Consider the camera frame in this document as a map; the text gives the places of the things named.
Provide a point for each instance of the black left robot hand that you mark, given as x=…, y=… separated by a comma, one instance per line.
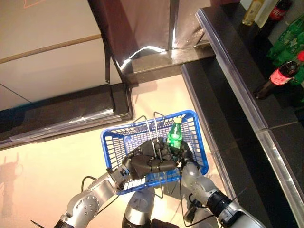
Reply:
x=147, y=161

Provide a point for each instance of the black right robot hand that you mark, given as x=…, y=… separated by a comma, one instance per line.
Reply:
x=185, y=156

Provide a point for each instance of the green plastic soda bottle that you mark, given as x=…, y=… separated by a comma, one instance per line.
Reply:
x=298, y=79
x=174, y=135
x=285, y=58
x=282, y=40

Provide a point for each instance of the blue plastic shopping basket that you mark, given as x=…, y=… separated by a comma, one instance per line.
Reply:
x=192, y=113

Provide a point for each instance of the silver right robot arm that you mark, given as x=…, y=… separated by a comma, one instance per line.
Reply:
x=197, y=183

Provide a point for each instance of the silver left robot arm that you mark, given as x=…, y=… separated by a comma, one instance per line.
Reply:
x=95, y=190

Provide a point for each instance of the black shelf base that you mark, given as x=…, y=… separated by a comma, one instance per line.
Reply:
x=213, y=107

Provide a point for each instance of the black middle shelf board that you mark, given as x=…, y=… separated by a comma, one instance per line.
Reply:
x=249, y=78

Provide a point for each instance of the dark cola bottle red label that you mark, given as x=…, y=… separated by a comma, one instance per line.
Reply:
x=278, y=12
x=278, y=79

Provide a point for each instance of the brown steel-clad pillar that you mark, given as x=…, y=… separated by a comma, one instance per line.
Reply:
x=142, y=23

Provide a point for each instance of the small yellow juice bottle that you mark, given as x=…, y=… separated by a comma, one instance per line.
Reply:
x=251, y=12

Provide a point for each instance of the wooden wall trim strip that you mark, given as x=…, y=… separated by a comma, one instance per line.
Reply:
x=47, y=48

